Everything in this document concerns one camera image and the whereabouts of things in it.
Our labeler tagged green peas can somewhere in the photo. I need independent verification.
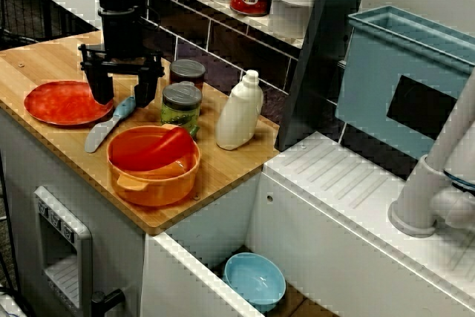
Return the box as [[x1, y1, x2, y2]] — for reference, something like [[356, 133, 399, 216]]
[[160, 82, 203, 134]]

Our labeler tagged grey ice dispenser panel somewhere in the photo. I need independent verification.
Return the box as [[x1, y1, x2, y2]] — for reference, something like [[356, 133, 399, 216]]
[[33, 186, 93, 313]]

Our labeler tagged white toy kitchen cabinet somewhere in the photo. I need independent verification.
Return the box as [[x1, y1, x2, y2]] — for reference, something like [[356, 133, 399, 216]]
[[0, 107, 261, 317]]

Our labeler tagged orange beans can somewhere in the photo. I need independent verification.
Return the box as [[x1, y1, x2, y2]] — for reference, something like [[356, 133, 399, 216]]
[[169, 59, 206, 91]]

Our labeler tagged medium clear jar white lid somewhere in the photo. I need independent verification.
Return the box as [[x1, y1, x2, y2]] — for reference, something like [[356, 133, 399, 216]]
[[269, 0, 320, 39]]

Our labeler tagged red bell pepper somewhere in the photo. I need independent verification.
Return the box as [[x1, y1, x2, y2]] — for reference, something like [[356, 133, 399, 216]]
[[110, 126, 201, 171]]

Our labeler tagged dark grey upright panel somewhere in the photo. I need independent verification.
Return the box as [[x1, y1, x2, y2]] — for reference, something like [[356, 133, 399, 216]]
[[276, 0, 373, 151]]

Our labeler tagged black wire mesh panel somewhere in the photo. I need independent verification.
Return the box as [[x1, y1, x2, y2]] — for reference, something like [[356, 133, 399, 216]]
[[0, 0, 98, 42]]

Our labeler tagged teal plastic bin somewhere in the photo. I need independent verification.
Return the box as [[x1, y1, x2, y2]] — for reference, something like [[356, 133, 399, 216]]
[[335, 5, 475, 162]]

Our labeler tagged black door handle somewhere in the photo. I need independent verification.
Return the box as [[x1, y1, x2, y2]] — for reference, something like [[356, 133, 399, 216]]
[[91, 289, 127, 309]]

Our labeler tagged orange plastic pot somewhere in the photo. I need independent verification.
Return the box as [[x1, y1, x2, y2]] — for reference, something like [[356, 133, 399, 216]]
[[106, 125, 202, 207]]

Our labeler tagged white sink basin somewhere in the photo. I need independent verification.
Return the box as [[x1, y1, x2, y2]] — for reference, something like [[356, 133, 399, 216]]
[[142, 131, 475, 317]]

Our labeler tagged blue handled grey knife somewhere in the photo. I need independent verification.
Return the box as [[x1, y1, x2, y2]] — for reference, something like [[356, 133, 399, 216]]
[[84, 96, 137, 154]]

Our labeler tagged light blue bowl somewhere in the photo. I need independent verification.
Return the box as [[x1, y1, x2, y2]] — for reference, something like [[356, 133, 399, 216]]
[[223, 252, 286, 313]]

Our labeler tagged red round plate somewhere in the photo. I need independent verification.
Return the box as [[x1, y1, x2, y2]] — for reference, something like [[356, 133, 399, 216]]
[[24, 80, 114, 126]]

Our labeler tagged grey toy faucet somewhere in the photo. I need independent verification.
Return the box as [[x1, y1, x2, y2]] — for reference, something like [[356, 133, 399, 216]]
[[387, 71, 475, 238]]

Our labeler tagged dark tiled backsplash shelf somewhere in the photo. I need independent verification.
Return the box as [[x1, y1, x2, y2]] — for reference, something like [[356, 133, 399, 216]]
[[135, 0, 350, 147]]

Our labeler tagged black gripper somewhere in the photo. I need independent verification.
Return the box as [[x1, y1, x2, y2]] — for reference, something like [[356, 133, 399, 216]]
[[79, 15, 165, 109]]

